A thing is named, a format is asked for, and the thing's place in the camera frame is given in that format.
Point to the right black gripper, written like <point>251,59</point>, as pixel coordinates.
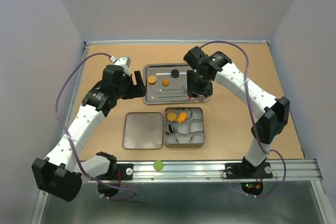
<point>207,91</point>

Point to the green round cookie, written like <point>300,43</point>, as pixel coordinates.
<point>158,165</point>

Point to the orange round cookie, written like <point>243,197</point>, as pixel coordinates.
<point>152,80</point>

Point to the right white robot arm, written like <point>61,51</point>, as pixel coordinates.
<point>269,114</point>

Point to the metal tongs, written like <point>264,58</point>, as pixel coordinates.
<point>188,92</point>

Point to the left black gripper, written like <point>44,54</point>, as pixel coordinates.
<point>138,91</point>

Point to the orange fish cookie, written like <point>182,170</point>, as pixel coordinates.
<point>182,117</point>

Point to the orange waffle cookie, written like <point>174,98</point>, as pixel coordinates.
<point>171,116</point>

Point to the square cookie tin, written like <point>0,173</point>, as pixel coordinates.
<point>188,134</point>

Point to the silver metal tray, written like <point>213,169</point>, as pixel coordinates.
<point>158,94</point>

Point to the aluminium front rail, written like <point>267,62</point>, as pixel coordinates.
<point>183,170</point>

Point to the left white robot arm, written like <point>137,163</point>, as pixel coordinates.
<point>94,109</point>

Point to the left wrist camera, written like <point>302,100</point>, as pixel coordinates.
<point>123,61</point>

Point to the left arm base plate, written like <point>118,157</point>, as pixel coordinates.
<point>122,171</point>

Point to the black round cookie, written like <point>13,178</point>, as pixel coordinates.
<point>175,73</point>

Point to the black sandwich cookie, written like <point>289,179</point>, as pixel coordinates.
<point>170,128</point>

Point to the square tin lid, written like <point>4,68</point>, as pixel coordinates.
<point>143,131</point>

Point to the brown flower cookie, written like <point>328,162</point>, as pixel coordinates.
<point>165,83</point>

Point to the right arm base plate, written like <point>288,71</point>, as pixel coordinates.
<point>240,170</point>

